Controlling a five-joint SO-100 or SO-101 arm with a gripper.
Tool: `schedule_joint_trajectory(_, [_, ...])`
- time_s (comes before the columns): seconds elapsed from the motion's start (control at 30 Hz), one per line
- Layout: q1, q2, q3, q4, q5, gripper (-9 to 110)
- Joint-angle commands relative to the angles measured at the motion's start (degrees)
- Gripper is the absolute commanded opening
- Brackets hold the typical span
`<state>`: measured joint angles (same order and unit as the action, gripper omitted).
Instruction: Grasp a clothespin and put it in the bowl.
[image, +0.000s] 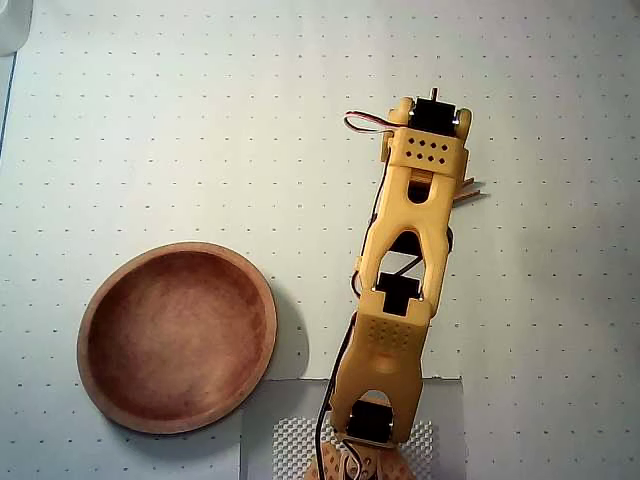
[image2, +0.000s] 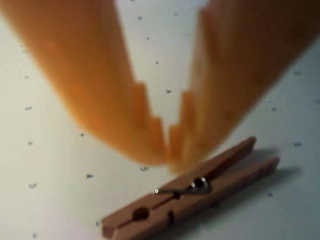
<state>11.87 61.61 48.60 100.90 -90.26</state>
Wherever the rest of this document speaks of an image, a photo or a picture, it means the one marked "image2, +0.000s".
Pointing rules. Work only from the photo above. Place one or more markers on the brown wooden clothespin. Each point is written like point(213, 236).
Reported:
point(155, 212)

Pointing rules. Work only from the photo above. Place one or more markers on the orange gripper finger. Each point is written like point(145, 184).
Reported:
point(237, 62)
point(75, 62)

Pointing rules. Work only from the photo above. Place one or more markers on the white dotted mat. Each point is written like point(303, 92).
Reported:
point(62, 200)

